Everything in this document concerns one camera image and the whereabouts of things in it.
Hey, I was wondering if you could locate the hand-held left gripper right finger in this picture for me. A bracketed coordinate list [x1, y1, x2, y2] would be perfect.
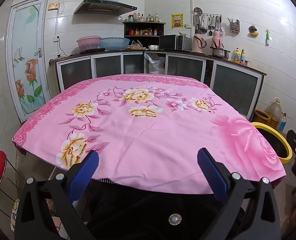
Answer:
[197, 147, 281, 240]

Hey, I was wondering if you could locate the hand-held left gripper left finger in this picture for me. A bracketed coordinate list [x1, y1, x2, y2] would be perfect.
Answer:
[14, 150, 100, 240]

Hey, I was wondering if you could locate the yellow rimmed trash can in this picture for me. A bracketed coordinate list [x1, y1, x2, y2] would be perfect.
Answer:
[251, 122, 293, 165]

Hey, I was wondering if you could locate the clear water bottle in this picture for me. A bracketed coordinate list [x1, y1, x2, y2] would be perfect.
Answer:
[278, 112, 288, 132]

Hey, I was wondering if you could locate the large cooking oil jug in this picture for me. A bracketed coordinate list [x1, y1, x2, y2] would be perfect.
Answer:
[264, 97, 283, 129]

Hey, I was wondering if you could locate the brown bucket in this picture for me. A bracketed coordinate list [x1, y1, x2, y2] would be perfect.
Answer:
[253, 109, 271, 124]

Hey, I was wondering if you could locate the person's black clothing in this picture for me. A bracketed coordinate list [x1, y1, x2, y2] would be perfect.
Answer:
[87, 180, 246, 240]

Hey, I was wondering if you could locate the pink floral tablecloth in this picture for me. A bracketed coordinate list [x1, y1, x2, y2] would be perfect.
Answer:
[12, 74, 287, 196]

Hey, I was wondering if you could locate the white kitchen cabinet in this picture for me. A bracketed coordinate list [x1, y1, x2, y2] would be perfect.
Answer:
[49, 50, 267, 122]

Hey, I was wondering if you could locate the white cartoon printed bag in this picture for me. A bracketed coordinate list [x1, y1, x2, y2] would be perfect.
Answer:
[10, 199, 22, 232]

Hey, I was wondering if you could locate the metal faucet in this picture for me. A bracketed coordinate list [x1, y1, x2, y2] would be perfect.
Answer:
[241, 49, 251, 66]

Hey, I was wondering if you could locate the yellow dish soap bottle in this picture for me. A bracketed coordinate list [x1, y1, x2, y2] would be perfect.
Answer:
[234, 47, 246, 63]

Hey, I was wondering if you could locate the steel pot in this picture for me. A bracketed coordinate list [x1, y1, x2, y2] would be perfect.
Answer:
[210, 47, 231, 60]

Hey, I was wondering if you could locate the black induction cooker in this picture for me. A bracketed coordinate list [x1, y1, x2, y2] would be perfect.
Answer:
[79, 48, 106, 54]

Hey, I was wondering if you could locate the white woven sack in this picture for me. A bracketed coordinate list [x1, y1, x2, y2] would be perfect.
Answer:
[145, 53, 166, 75]

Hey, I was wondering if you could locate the pink plastic basin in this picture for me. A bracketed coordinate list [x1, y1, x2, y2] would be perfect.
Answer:
[76, 35, 102, 51]

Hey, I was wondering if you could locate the pink thermos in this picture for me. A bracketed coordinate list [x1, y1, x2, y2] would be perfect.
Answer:
[193, 29, 207, 54]
[210, 30, 225, 49]

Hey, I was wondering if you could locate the blue plastic basket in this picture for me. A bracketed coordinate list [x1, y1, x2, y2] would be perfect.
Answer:
[99, 37, 131, 51]

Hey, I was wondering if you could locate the plastic bag of bread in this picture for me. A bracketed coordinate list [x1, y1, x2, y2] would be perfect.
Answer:
[125, 40, 145, 51]

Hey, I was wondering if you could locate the silver microwave oven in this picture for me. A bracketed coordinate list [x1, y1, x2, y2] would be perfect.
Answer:
[159, 34, 191, 51]

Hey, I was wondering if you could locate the flower printed glass door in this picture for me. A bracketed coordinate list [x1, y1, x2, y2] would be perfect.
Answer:
[6, 0, 51, 123]

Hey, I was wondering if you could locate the row of hanging kitchen utensils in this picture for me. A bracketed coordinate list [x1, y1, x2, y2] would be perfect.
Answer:
[193, 7, 223, 37]

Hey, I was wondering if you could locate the row of spice jars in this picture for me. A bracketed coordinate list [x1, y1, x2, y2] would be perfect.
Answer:
[129, 29, 159, 36]

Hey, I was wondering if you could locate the dark wooden spice shelf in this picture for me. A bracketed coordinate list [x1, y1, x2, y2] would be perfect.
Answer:
[122, 21, 166, 48]

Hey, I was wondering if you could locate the row of seasoning bottles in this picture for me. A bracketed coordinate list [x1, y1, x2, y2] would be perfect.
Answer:
[127, 12, 161, 22]

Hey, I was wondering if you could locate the wire chopstick holder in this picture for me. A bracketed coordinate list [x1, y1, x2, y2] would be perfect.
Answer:
[228, 17, 241, 33]

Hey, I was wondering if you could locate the yellow wall poster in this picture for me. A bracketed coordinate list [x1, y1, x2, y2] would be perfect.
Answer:
[171, 14, 184, 29]

